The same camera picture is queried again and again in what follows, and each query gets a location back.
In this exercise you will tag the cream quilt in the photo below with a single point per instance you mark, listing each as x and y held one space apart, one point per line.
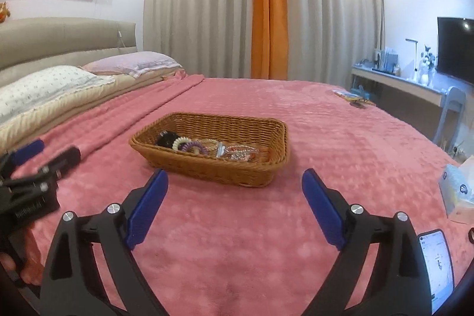
35 121

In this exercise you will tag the woven wicker basket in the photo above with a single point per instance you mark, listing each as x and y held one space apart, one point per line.
231 150

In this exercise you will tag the smartphone with lit screen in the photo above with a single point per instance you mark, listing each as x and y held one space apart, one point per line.
439 266

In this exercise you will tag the white desk lamp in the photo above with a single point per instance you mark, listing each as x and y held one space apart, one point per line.
414 72

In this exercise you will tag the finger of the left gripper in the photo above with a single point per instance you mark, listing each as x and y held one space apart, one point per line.
14 159
55 170

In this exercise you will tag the person's left hand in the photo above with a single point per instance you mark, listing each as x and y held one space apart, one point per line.
32 272

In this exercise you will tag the orange curtain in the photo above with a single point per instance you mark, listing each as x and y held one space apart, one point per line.
270 39

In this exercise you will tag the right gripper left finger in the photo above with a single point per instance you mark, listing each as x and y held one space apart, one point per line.
72 284

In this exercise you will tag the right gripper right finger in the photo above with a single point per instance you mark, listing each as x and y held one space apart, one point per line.
379 269

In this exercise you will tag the tissue pack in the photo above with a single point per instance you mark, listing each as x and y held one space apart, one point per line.
456 186

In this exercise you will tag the beige padded headboard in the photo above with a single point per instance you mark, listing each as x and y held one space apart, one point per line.
32 44

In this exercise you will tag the beige curtain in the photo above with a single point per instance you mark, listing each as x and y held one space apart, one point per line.
314 40

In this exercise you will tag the white wall desk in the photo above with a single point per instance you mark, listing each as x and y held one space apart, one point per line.
370 82

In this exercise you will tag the orange plush toy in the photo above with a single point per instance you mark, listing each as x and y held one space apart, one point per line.
4 12

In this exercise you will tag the black television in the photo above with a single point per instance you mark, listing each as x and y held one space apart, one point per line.
456 48

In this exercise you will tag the black wrist watch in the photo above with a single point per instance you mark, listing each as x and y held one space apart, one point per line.
166 139

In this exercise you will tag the pink plush blanket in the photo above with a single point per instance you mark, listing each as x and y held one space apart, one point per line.
226 250

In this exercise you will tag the silver hair clip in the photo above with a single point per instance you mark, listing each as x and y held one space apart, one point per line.
220 150

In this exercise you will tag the white floral pillow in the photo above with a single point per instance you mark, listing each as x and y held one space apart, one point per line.
45 85

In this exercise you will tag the items on bed corner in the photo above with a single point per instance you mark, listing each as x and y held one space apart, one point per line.
354 100

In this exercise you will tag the lilac pillow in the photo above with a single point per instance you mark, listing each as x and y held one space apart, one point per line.
133 64

